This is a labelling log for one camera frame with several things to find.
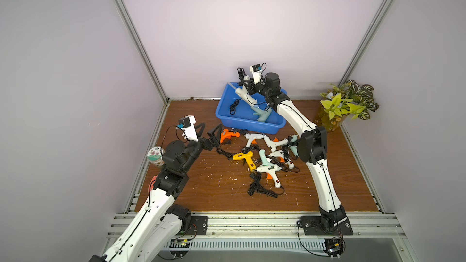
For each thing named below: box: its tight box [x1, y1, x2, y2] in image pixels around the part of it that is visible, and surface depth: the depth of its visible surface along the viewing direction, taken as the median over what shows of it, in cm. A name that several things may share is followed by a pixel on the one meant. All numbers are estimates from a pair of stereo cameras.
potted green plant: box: [314, 79, 380, 133], surface depth 89 cm
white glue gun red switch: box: [253, 164, 283, 189], surface depth 87 cm
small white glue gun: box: [244, 133, 264, 148], surface depth 102 cm
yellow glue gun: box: [232, 150, 257, 172], surface depth 94 cm
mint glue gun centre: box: [258, 149, 275, 167], surface depth 92 cm
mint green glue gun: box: [251, 105, 272, 122], surface depth 109 cm
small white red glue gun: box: [269, 151, 295, 170], surface depth 93 cm
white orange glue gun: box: [263, 135, 289, 152], surface depth 97 cm
